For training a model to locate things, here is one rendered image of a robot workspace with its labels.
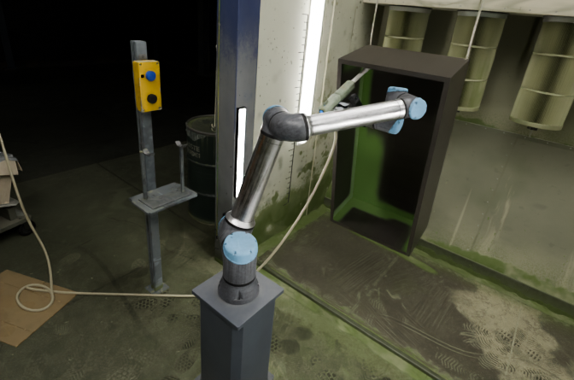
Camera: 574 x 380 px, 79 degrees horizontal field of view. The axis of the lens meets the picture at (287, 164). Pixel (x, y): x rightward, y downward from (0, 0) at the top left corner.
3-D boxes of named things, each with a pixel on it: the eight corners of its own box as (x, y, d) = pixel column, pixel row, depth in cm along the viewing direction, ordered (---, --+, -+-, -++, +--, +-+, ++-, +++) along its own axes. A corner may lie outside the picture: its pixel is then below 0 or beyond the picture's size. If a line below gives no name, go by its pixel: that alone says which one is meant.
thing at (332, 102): (327, 143, 185) (325, 107, 170) (319, 141, 187) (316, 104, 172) (369, 98, 212) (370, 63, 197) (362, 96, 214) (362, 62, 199)
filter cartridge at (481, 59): (452, 125, 272) (483, 9, 238) (421, 113, 303) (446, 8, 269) (487, 124, 283) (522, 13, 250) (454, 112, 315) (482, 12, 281)
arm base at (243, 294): (237, 312, 150) (238, 295, 147) (209, 289, 161) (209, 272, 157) (267, 289, 164) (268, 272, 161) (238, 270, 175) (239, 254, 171)
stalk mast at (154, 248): (158, 283, 248) (140, 40, 182) (163, 287, 244) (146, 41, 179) (150, 288, 243) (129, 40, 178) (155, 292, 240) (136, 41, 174)
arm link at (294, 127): (274, 123, 131) (430, 95, 145) (266, 114, 142) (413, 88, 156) (278, 151, 137) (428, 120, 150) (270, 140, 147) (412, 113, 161)
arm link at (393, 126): (407, 114, 167) (401, 133, 171) (382, 108, 173) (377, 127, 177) (400, 117, 160) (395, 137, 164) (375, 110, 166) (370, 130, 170)
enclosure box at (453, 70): (352, 196, 281) (366, 43, 216) (427, 226, 250) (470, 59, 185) (330, 220, 258) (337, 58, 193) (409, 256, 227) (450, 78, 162)
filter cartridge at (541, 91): (556, 137, 266) (605, 21, 235) (560, 149, 237) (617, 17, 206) (502, 126, 283) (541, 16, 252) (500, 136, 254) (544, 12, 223)
